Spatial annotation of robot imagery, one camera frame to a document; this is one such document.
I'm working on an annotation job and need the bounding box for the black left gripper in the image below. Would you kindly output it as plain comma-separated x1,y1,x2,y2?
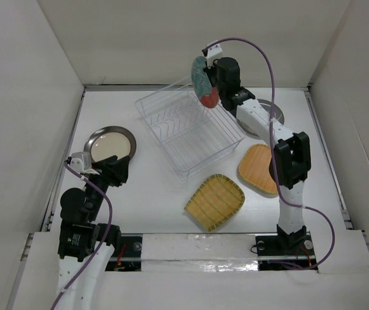
85,154,128,220

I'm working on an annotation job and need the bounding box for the red teal floral plate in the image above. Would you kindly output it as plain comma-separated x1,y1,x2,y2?
191,56,219,109

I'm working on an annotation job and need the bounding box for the brown rimmed cream plate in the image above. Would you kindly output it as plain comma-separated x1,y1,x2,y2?
83,126,137,162

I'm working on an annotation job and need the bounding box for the orange woven bamboo tray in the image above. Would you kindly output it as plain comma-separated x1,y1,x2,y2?
238,144,278,196

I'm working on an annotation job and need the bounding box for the yellow green woven tray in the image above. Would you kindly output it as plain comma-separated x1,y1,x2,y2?
184,174,245,233

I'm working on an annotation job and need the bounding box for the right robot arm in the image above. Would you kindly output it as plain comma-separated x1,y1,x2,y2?
135,56,311,254

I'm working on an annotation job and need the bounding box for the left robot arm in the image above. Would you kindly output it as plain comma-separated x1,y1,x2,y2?
51,152,130,309

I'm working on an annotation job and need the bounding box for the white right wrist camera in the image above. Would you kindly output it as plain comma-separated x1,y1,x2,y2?
202,42,223,61

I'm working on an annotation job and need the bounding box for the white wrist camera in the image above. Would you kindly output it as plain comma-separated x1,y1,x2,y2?
69,152,92,173
202,42,223,61

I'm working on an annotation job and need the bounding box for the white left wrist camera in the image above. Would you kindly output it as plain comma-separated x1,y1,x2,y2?
69,152,92,173

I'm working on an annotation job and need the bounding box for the white wire dish rack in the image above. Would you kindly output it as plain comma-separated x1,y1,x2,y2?
135,76,245,180

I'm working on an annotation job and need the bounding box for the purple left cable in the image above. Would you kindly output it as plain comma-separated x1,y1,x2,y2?
50,161,113,310

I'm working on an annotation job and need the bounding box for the purple cable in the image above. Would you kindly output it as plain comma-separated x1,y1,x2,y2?
203,37,335,270
50,161,113,310

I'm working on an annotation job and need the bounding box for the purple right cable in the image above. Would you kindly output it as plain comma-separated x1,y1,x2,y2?
203,37,335,270

